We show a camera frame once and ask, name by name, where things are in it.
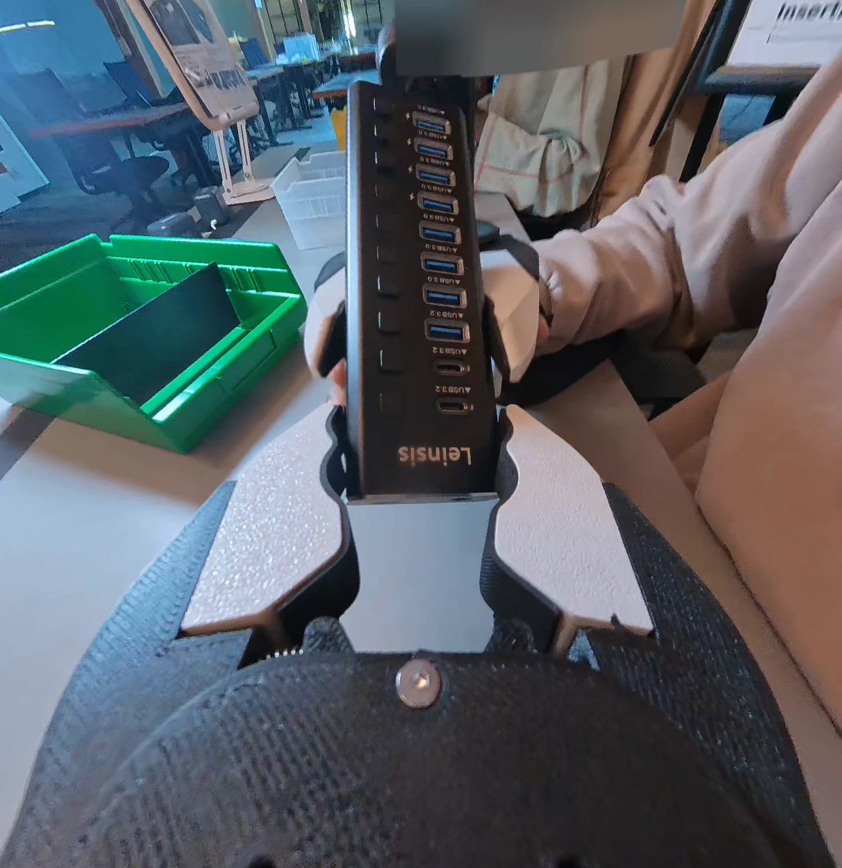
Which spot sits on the printed sign black stand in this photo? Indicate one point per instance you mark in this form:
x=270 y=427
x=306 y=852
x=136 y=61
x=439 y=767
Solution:
x=787 y=34

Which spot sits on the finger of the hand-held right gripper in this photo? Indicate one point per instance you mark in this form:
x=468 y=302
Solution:
x=519 y=312
x=323 y=325

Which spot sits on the clear plastic bin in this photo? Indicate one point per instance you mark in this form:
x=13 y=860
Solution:
x=306 y=196

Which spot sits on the wooden standing desk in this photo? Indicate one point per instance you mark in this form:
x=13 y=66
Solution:
x=122 y=121

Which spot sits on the black office chair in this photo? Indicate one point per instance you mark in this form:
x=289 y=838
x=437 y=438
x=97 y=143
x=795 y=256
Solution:
x=122 y=173

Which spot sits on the beige stand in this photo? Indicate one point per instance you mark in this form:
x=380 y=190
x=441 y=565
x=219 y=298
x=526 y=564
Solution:
x=248 y=192

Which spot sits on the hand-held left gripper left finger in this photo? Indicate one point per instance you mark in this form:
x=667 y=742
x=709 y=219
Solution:
x=272 y=536

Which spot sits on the black bin divider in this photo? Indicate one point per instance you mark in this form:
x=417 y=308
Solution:
x=156 y=339

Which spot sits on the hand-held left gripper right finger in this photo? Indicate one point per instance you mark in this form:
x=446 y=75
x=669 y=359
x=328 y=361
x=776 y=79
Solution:
x=570 y=542

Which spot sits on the person's right hand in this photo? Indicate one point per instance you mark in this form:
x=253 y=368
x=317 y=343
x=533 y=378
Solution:
x=337 y=386

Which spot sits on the person's right forearm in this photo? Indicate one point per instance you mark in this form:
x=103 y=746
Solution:
x=665 y=271

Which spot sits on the black multi-port usb hub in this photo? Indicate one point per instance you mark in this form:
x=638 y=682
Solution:
x=400 y=271

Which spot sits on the green plastic bin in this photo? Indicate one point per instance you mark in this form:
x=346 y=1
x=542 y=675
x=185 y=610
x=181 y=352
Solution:
x=88 y=413

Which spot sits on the yellow plastic bin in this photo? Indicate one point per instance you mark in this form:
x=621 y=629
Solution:
x=337 y=125

